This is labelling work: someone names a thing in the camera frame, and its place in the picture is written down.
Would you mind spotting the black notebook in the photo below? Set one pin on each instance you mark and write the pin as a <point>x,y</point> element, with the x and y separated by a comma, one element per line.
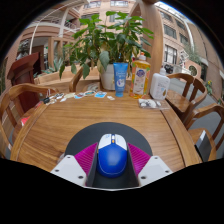
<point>203,146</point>

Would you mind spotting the yellow detergent bottle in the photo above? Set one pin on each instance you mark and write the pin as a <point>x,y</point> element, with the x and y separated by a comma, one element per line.
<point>140,78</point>

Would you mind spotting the large green potted plant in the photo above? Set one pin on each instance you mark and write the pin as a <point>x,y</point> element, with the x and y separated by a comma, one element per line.
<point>106,36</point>

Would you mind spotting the round black mouse pad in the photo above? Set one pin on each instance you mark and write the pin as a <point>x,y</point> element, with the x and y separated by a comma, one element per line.
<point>100,128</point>

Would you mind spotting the clear plastic packet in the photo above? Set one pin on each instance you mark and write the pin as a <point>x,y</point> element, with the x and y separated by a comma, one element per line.
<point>150,103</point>

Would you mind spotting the wooden pillar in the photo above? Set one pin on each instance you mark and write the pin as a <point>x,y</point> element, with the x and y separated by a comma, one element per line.
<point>154,50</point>

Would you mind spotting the wooden planter box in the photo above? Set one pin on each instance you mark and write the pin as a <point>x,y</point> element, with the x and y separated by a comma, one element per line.
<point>53,80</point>

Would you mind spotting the wooden armchair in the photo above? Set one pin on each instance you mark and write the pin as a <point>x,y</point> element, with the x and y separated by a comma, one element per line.
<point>23,88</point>
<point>196,135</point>
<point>176,101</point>
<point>75,80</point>

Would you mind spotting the white pump bottle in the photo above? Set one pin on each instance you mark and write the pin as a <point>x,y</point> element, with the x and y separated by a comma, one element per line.
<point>159,86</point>

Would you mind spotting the yellow flowering plant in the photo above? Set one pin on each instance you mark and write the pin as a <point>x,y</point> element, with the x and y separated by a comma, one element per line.
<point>209,87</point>

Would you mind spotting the blue and white computer mouse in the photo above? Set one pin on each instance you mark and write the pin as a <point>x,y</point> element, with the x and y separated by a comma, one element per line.
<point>112,160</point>

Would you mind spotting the white abstract sculpture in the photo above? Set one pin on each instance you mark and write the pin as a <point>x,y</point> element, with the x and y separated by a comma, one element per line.
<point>185,57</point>

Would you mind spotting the blue squeeze tube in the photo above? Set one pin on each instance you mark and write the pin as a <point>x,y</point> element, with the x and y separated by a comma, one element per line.
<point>120,78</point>

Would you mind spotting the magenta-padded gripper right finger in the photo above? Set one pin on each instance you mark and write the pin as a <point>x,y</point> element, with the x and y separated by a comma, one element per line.
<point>155,168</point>

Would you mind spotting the dark red wooden lectern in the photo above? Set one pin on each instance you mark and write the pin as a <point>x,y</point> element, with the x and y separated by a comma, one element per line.
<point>25,76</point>

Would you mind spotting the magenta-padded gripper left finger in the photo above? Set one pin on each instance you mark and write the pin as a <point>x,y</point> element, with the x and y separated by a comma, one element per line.
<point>68,168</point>

